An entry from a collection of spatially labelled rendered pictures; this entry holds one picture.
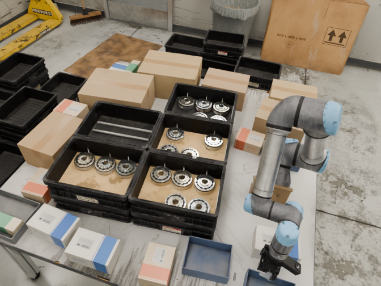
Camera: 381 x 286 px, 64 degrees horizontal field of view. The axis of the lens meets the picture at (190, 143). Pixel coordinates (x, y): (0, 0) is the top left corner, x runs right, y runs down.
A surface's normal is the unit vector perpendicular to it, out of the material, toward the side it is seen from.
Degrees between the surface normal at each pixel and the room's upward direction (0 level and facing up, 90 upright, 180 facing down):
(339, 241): 0
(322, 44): 76
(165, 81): 90
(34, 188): 0
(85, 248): 0
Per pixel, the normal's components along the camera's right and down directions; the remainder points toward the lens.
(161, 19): -0.30, 0.67
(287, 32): -0.27, 0.51
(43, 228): 0.05, -0.69
